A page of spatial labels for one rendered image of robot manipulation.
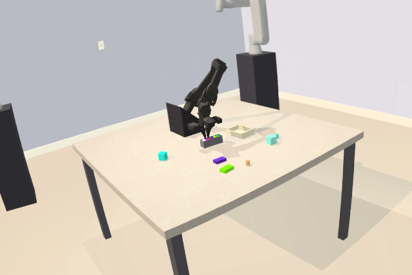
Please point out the small cyan cube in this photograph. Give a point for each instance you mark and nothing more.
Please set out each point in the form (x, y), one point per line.
(162, 155)

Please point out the purple flat bar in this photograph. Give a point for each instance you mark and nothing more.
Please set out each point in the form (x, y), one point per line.
(219, 160)

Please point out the lime green block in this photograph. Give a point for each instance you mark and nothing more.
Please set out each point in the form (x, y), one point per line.
(225, 169)

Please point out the teal rectangular block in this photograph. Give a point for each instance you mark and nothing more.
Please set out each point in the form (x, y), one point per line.
(271, 139)

